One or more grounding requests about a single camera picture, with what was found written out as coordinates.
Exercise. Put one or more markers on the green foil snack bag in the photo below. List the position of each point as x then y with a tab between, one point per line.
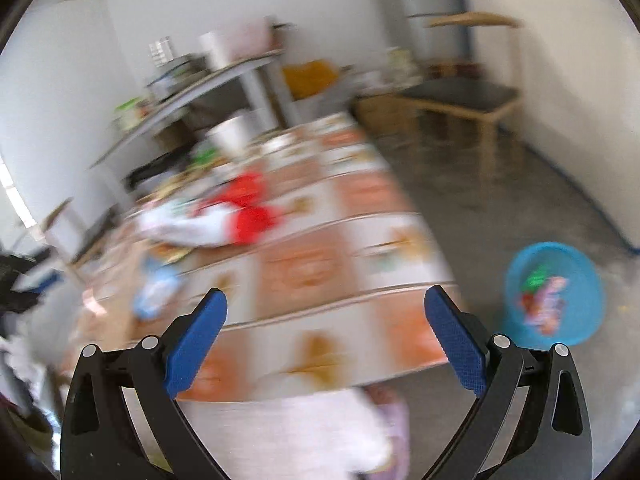
537	279

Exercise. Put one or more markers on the orange snack bag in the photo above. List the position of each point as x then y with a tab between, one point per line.
542	315

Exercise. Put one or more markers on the white printed plastic bag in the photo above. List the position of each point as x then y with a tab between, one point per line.
402	65

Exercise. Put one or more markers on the green and white food packet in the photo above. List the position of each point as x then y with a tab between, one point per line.
127	112

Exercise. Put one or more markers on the small green packet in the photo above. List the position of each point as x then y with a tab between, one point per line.
202	156

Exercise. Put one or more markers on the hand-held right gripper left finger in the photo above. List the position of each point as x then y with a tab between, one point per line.
195	345

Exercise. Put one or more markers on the red and white bag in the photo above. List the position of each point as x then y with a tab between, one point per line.
250	220

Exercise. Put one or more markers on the grey rice cooker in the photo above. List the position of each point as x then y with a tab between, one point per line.
175	67

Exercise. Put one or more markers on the pale pink plastic bag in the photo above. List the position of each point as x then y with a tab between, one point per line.
247	37

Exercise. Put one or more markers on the blue plastic basket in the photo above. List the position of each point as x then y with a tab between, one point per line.
580	280

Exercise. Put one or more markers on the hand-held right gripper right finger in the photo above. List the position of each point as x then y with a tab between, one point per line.
455	345

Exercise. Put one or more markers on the white paper towel roll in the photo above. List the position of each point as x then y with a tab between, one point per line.
212	50

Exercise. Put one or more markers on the yellow plastic bag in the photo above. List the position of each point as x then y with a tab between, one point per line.
307	80

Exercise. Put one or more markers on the white paper cup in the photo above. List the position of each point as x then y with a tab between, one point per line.
230	135

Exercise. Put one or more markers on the white side table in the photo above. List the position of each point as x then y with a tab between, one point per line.
200	85

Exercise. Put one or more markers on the low cardboard box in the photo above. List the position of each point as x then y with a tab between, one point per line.
375	110

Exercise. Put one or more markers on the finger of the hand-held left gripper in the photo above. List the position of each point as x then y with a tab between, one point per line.
15	301

